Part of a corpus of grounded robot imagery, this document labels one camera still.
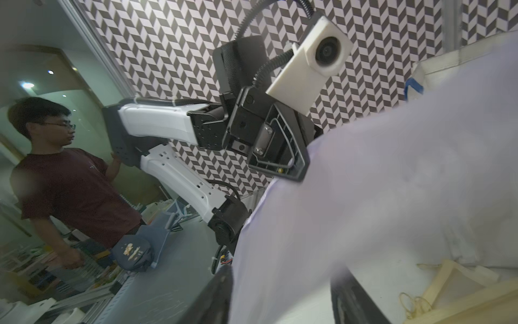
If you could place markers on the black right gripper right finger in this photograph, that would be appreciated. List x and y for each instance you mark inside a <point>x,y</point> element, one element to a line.
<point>351,304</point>

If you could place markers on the small purple mesh pouch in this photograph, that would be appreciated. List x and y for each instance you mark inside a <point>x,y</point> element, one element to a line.
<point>446,160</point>

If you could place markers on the white canvas bag blue handles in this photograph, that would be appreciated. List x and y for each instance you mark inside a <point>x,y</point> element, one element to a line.
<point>431,73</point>

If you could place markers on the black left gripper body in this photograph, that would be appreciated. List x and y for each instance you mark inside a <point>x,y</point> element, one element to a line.
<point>247,121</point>

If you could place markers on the person in maroon shirt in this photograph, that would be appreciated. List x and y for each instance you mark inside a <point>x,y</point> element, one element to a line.
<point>57,181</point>

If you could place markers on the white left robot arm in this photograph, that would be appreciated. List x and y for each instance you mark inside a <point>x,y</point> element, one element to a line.
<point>140,132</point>

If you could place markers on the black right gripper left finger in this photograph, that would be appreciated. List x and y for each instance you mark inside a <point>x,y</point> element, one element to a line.
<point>213,303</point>

